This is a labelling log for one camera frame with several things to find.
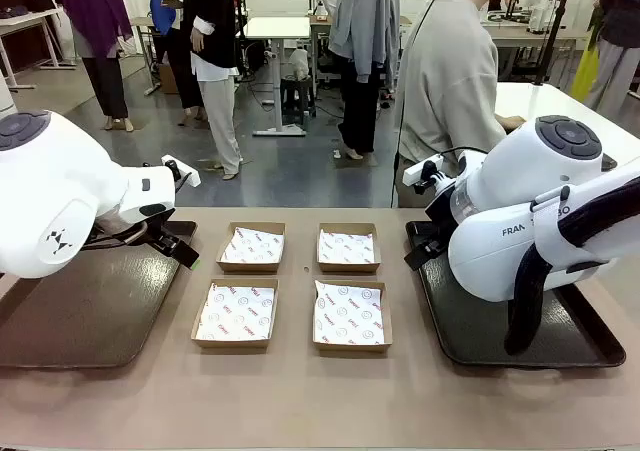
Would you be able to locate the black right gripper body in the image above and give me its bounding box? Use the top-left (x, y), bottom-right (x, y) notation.
top-left (424, 186), bottom-right (455, 252)

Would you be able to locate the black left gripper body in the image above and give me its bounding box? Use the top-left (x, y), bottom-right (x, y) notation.
top-left (147, 209), bottom-right (182, 257)

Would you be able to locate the brown kraft paper box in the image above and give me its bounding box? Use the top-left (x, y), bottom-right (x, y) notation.
top-left (215, 221), bottom-right (287, 275)
top-left (317, 222), bottom-right (382, 274)
top-left (312, 279), bottom-right (393, 355)
top-left (190, 277), bottom-right (280, 355)

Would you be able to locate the person's right forearm beige sleeve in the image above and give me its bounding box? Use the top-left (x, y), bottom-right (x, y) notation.
top-left (444, 78), bottom-right (507, 145)

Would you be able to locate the black plastic serving tray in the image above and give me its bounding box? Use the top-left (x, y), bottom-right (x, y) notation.
top-left (404, 219), bottom-right (627, 370)

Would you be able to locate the brown plastic serving tray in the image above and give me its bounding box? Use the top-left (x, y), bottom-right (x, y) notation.
top-left (0, 219), bottom-right (199, 371)

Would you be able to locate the person in beige sweater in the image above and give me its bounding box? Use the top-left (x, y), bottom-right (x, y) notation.
top-left (394, 0), bottom-right (526, 210)

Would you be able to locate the cardboard box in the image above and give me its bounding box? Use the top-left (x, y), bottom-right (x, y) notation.
top-left (158, 63), bottom-right (181, 95)

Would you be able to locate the large white table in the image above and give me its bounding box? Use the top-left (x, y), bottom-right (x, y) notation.
top-left (492, 83), bottom-right (640, 172)

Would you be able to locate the black stool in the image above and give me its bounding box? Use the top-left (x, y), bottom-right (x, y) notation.
top-left (279, 75), bottom-right (317, 125)

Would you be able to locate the white workbench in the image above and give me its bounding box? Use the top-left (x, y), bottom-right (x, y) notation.
top-left (479, 10), bottom-right (591, 82)

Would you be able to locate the yellow bag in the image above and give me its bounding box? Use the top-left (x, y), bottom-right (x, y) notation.
top-left (569, 45), bottom-right (601, 103)

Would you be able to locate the white bag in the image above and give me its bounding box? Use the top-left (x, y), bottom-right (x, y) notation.
top-left (288, 46), bottom-right (312, 81)

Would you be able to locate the black stand pole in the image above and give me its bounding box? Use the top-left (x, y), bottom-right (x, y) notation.
top-left (534, 0), bottom-right (576, 86)

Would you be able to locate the person in grey cardigan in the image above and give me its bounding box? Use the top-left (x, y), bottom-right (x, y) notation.
top-left (322, 0), bottom-right (401, 161)

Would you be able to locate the person in black jacket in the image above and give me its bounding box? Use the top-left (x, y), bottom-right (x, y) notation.
top-left (182, 0), bottom-right (246, 181)

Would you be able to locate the person in blue jacket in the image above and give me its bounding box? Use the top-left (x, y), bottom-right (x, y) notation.
top-left (149, 0), bottom-right (206, 122)

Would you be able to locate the person in purple top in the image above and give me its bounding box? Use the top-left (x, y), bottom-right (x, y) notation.
top-left (49, 0), bottom-right (136, 132)

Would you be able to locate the small white desk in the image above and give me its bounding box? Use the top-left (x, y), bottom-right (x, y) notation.
top-left (244, 16), bottom-right (312, 137)

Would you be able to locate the white table with dark items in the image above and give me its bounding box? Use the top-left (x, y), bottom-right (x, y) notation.
top-left (0, 10), bottom-right (66, 90)

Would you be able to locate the person in dark top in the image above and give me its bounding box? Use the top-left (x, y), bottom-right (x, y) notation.
top-left (584, 0), bottom-right (640, 117)

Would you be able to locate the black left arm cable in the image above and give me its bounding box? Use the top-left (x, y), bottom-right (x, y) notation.
top-left (82, 219), bottom-right (151, 251)

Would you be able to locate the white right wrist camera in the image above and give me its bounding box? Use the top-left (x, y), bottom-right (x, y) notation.
top-left (402, 154), bottom-right (446, 195)

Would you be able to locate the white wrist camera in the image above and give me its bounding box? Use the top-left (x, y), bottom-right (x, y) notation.
top-left (402, 154), bottom-right (446, 195)
top-left (160, 154), bottom-right (201, 188)

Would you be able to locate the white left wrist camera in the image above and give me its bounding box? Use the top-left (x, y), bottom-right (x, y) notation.
top-left (160, 154), bottom-right (201, 188)

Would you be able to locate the thin black hanging cable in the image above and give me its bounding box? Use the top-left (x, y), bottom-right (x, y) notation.
top-left (391, 0), bottom-right (456, 208)

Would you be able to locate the white cylindrical pedestal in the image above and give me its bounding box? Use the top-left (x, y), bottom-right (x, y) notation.
top-left (0, 70), bottom-right (14, 112)

